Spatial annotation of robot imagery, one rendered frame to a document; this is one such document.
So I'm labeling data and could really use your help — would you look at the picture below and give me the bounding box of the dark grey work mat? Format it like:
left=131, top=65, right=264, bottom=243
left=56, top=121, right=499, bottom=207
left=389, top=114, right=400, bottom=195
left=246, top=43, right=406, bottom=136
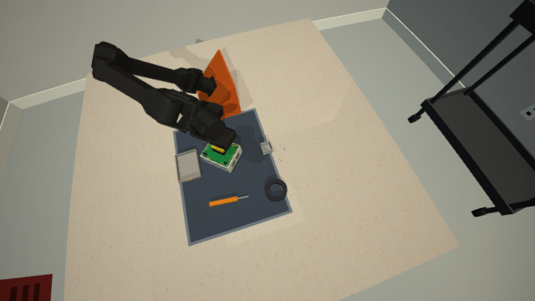
left=173, top=108, right=293, bottom=247

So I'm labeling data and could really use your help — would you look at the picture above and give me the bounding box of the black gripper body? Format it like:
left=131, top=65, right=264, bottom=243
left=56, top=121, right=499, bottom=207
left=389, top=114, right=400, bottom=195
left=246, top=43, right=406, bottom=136
left=188, top=126, right=237, bottom=151

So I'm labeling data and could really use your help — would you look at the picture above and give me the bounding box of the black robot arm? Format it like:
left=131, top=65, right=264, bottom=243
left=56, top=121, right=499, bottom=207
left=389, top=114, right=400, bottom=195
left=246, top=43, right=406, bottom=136
left=91, top=41, right=226, bottom=141

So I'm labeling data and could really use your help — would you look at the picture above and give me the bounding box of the yellow power plug with grey cables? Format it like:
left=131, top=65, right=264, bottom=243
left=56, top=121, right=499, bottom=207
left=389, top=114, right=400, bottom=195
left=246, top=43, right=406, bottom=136
left=211, top=145, right=224, bottom=153

